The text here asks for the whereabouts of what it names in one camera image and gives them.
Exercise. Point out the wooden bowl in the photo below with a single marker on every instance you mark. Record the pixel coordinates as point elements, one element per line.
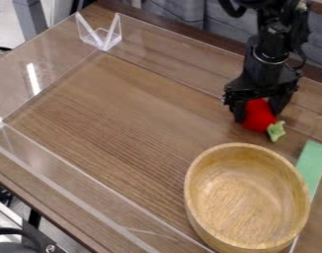
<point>247,199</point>

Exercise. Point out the clear acrylic enclosure wall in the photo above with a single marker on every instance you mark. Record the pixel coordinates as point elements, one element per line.
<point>104,126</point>

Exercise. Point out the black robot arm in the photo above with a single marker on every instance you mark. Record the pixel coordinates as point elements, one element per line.
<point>275,54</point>

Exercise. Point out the red plush fruit green stem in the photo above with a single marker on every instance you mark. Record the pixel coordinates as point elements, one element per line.
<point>261,120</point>

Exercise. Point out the green tape strip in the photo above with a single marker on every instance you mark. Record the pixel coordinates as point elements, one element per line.
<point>309,165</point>

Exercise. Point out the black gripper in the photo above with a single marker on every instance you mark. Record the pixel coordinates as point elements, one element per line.
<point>261,80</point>

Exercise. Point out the black metal bracket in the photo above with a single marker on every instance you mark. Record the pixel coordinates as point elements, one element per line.
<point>37,236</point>

